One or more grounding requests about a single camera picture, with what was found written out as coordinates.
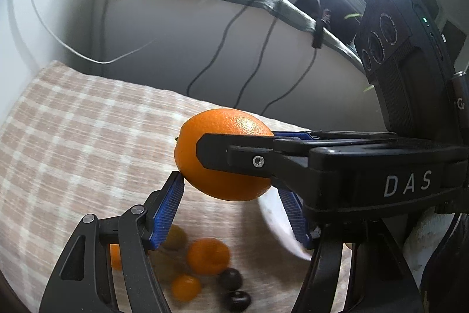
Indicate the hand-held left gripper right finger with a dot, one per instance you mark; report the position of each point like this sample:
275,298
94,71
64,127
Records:
293,219

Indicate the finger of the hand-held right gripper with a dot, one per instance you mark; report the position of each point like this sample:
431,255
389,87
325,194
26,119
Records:
293,135
234,155

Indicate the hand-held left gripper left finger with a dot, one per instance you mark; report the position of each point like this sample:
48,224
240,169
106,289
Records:
166,214

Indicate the white floral plate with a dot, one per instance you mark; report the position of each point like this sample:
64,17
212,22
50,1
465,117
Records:
273,221

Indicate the green kiwi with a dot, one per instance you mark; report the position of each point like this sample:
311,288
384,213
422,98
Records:
176,236
166,269

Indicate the large smooth orange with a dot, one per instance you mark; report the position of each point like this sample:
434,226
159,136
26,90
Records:
223,122

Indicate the large rough orange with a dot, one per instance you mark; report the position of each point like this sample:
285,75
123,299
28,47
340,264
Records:
209,256

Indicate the small tangerine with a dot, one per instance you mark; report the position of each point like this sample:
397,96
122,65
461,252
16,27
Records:
186,288
116,257

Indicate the dark plum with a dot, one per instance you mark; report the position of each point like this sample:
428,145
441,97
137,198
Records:
239,301
231,279

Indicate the checked beige tablecloth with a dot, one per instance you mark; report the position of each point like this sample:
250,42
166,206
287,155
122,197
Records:
73,151

